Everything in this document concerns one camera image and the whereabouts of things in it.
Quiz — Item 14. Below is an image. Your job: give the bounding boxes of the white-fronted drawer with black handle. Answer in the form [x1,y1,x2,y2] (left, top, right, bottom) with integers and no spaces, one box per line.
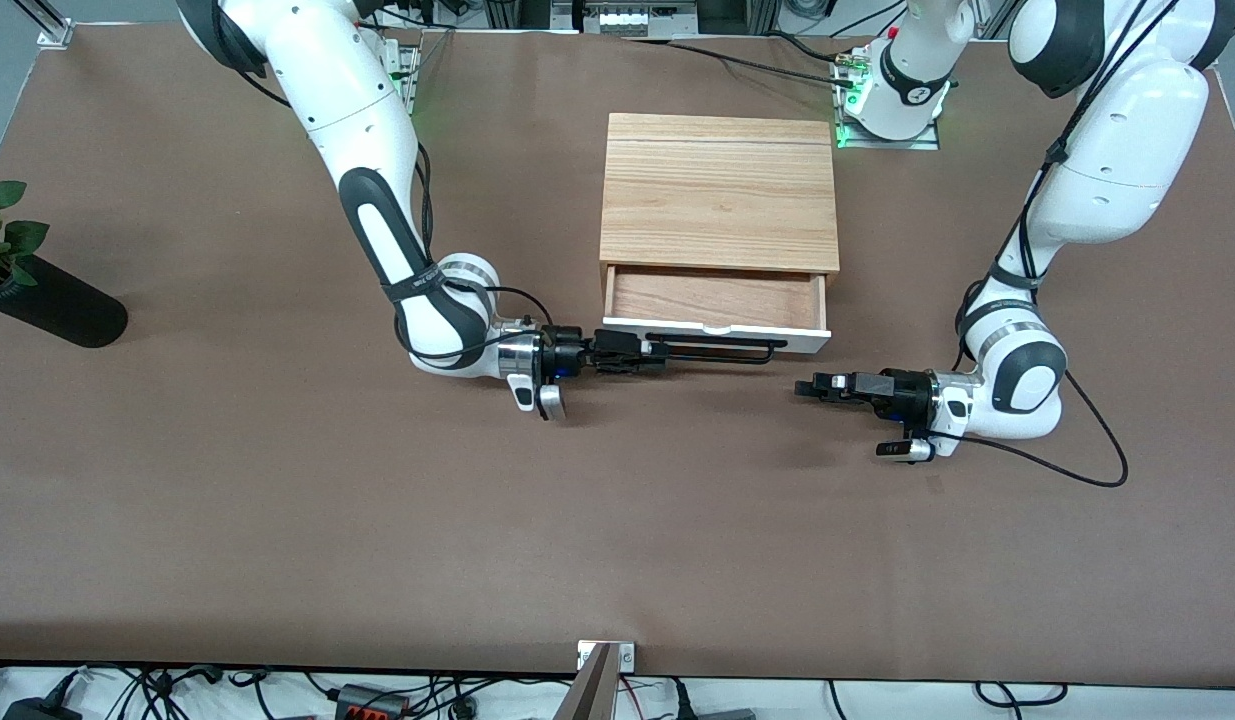
[601,263,834,367]

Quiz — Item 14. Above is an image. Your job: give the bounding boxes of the light wooden drawer cabinet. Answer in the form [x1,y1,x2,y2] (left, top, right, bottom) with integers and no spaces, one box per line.
[598,112,843,277]

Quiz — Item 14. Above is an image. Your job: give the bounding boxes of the silver terminal block unit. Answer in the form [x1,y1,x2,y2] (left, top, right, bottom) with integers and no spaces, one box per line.
[552,0,700,39]

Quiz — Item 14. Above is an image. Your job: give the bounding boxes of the black box with orange connectors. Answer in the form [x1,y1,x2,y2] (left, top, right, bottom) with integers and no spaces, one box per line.
[332,683,411,720]

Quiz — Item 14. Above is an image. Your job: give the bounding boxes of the black ribbed vase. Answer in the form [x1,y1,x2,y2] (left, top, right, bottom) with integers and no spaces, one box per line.
[0,253,129,349]

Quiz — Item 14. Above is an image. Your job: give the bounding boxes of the artificial red rose with leaves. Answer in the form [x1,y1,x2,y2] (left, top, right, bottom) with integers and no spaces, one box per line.
[0,180,51,291]

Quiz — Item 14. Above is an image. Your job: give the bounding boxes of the black power adapter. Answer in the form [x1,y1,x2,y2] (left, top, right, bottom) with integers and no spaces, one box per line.
[2,696,84,720]

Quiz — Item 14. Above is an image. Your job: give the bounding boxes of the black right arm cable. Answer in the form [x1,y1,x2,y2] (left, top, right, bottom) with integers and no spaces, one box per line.
[389,138,560,363]

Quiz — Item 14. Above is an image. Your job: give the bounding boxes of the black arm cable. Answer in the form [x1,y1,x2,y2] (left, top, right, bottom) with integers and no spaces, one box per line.
[927,0,1183,489]
[389,138,560,363]

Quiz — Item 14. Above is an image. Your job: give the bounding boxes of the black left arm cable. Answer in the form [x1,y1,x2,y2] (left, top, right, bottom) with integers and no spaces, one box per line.
[927,0,1183,489]

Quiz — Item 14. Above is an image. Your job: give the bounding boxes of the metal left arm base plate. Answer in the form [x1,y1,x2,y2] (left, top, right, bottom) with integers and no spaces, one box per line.
[832,45,943,151]

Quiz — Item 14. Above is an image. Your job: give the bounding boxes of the silver metal mounting bracket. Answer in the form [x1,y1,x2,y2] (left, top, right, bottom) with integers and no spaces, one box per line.
[577,640,636,673]

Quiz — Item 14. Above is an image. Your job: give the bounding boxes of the black cable on table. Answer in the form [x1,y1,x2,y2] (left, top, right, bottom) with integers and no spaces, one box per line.
[627,33,860,87]

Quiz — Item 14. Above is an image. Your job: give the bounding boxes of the black looped floor cable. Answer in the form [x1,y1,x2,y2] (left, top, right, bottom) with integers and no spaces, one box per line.
[974,682,1069,708]

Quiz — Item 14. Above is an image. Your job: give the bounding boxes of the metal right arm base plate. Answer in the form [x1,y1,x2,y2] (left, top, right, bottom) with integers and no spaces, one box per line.
[382,28,424,113]

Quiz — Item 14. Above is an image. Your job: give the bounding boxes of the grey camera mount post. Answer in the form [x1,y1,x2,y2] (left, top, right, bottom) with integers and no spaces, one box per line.
[552,643,618,720]

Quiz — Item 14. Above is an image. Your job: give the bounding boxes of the black tangled floor cable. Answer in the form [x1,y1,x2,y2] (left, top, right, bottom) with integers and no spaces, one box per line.
[0,664,328,720]

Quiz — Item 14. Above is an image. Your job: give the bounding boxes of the aluminium frame corner profile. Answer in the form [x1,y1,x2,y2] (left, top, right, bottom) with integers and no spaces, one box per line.
[15,0,74,49]

